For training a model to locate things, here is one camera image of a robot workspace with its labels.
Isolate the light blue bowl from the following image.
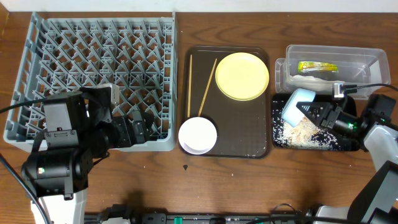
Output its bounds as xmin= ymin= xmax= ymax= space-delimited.
xmin=281 ymin=88 xmax=316 ymax=128

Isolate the white napkin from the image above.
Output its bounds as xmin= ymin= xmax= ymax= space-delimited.
xmin=290 ymin=75 xmax=335 ymax=91

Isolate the green yellow snack wrapper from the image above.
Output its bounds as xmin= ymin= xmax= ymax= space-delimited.
xmin=297 ymin=61 xmax=338 ymax=73

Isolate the pink white bowl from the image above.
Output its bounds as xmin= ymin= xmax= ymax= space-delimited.
xmin=178 ymin=117 xmax=218 ymax=155

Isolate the wooden chopstick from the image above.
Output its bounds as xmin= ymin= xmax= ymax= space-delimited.
xmin=187 ymin=54 xmax=193 ymax=118
xmin=198 ymin=58 xmax=218 ymax=117

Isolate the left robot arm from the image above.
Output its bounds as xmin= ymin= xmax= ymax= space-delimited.
xmin=21 ymin=84 xmax=154 ymax=223

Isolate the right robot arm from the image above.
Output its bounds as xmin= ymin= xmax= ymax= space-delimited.
xmin=290 ymin=91 xmax=397 ymax=223

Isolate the spilled rice waste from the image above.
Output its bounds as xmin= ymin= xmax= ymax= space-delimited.
xmin=272 ymin=109 xmax=341 ymax=151

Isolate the black waste tray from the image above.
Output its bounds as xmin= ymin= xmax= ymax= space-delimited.
xmin=272 ymin=93 xmax=359 ymax=151

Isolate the clear plastic bin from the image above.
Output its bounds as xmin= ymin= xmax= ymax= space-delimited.
xmin=275 ymin=45 xmax=391 ymax=100

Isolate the dark brown serving tray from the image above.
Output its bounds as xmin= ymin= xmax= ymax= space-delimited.
xmin=182 ymin=45 xmax=272 ymax=159

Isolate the yellow round plate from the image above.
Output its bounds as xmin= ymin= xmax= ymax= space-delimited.
xmin=215 ymin=52 xmax=269 ymax=101

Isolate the grey plastic dish rack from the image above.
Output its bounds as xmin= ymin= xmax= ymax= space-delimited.
xmin=3 ymin=13 xmax=178 ymax=152

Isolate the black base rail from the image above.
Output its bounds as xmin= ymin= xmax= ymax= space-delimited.
xmin=83 ymin=205 xmax=374 ymax=224

